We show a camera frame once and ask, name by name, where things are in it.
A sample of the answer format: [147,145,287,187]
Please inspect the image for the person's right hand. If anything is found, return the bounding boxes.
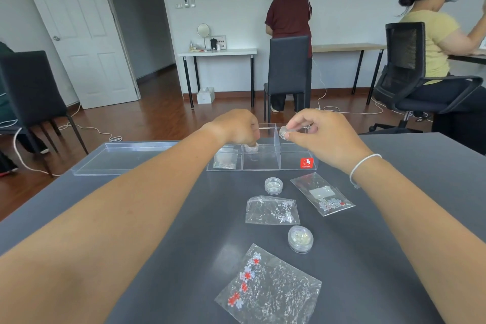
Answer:
[283,109,375,171]

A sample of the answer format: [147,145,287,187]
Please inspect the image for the person's left hand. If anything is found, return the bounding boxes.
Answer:
[203,109,261,146]

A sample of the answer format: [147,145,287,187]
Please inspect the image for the person's left forearm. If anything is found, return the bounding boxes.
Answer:
[0,126,222,324]

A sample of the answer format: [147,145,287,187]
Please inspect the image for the person's right forearm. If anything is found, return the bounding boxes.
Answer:
[351,155,486,324]

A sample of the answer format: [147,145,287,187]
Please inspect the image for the clear compartment organizer box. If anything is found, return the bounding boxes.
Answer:
[207,123,318,173]

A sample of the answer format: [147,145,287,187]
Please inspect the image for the small clear sequin bag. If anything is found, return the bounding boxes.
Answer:
[213,147,239,170]

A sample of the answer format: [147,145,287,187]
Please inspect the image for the white box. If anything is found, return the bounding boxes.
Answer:
[196,87,216,105]

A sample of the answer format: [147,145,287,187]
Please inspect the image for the clear bag with white label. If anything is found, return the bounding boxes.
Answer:
[290,172,356,217]

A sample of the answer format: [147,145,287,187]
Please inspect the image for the black dining chair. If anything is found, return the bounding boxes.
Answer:
[0,50,89,177]
[263,35,313,114]

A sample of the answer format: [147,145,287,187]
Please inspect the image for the clear bag of white sequins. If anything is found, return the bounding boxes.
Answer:
[245,195,301,226]

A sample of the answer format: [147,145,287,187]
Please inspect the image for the white table with black legs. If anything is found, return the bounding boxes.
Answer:
[178,48,257,110]

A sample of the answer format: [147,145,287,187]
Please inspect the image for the large clear round jar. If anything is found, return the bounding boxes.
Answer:
[287,225,315,255]

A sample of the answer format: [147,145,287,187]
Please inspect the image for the wooden table with black legs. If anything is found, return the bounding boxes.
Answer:
[311,43,387,95]

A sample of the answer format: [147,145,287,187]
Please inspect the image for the round vanity mirror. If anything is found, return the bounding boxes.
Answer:
[197,23,212,50]

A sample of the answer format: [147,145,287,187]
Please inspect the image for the black mesh office chair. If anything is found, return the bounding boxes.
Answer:
[359,22,484,135]

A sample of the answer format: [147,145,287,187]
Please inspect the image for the clear plastic box lid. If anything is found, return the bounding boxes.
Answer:
[71,140,180,177]

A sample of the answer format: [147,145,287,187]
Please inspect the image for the large bag red white flowers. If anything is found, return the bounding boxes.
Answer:
[214,243,323,324]

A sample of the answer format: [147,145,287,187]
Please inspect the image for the dark desk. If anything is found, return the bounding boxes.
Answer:
[447,47,486,66]

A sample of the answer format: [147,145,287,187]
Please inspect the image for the white panel door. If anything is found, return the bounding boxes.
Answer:
[14,0,140,110]

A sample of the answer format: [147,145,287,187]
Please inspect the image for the white floor cable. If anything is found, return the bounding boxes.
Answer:
[311,47,430,119]
[0,102,123,177]

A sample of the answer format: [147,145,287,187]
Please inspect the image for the white string bracelet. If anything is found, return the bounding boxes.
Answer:
[349,153,382,190]

